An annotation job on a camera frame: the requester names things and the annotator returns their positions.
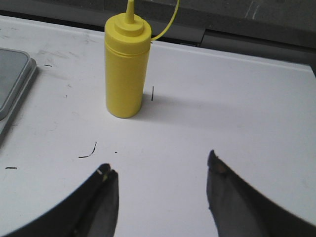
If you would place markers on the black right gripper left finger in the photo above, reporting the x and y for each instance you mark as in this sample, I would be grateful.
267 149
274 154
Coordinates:
89 211

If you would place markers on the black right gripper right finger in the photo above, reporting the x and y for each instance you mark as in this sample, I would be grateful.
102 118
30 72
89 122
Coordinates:
239 210

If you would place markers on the yellow squeeze bottle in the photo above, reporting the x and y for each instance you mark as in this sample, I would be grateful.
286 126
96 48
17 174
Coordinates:
128 39

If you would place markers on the silver digital kitchen scale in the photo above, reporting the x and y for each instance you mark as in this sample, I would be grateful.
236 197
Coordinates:
18 72

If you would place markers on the grey stone counter ledge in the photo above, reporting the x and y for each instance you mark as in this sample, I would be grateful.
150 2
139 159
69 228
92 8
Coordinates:
282 29

